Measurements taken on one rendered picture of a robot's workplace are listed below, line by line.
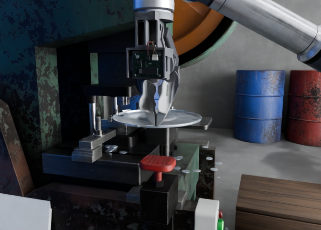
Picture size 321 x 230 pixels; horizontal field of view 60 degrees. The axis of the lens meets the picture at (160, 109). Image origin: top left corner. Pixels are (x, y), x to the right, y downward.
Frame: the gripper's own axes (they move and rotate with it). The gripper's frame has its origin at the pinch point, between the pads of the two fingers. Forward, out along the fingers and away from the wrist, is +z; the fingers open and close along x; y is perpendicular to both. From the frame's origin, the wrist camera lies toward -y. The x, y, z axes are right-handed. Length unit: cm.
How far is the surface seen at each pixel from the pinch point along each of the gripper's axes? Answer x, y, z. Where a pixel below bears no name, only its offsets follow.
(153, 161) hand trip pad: -0.4, 1.2, 8.6
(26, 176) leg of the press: -42.7, -9.6, 21.5
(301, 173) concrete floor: 70, -205, 84
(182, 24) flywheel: -10, -70, -28
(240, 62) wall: 13, -363, -13
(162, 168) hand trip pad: 2.0, 3.0, 9.2
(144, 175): -7.8, -13.6, 18.6
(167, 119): -5.5, -29.3, 5.9
